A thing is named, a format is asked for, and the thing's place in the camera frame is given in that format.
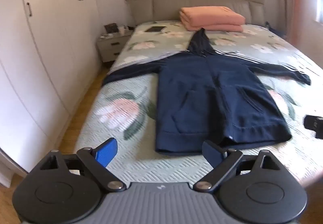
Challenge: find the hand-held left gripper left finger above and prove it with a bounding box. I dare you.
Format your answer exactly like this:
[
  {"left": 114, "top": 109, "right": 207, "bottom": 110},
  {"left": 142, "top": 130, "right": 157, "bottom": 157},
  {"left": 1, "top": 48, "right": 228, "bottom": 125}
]
[{"left": 39, "top": 138, "right": 127, "bottom": 192}]

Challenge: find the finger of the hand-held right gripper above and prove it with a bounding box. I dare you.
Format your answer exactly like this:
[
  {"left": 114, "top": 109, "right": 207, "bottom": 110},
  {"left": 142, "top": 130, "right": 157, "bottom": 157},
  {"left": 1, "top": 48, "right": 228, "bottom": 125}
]
[{"left": 304, "top": 115, "right": 323, "bottom": 139}]

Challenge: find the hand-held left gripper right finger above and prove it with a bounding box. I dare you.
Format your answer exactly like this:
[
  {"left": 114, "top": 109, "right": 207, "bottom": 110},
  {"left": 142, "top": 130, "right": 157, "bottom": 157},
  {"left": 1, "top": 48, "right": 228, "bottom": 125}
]
[{"left": 194, "top": 140, "right": 281, "bottom": 193}]

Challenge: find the navy blue hooded jacket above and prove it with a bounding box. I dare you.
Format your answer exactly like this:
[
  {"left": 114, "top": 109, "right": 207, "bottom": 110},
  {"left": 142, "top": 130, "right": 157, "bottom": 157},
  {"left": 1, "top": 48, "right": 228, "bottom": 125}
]
[{"left": 102, "top": 28, "right": 311, "bottom": 156}]

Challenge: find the green floral bedspread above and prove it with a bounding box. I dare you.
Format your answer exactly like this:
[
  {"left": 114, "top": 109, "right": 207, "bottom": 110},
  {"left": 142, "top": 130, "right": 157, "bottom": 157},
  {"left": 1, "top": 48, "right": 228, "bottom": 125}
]
[{"left": 73, "top": 20, "right": 323, "bottom": 189}]

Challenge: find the grey nightstand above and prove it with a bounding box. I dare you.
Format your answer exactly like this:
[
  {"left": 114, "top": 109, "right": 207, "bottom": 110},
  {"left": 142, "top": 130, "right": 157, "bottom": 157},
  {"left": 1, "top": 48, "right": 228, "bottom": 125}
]
[{"left": 97, "top": 29, "right": 133, "bottom": 63}]

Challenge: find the white wardrobe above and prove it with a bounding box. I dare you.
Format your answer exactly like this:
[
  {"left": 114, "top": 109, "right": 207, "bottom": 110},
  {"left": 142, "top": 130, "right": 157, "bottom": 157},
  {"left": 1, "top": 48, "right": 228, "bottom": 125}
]
[{"left": 0, "top": 0, "right": 102, "bottom": 174}]

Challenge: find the dark tablet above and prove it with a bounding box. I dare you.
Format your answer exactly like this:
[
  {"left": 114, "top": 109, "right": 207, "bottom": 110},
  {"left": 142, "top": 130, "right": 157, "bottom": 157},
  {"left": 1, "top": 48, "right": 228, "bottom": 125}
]
[{"left": 145, "top": 26, "right": 167, "bottom": 33}]

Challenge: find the folded pink blanket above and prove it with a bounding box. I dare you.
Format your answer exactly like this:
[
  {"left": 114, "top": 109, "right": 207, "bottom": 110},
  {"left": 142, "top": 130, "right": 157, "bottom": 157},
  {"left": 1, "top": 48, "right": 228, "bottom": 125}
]
[{"left": 179, "top": 6, "right": 246, "bottom": 33}]

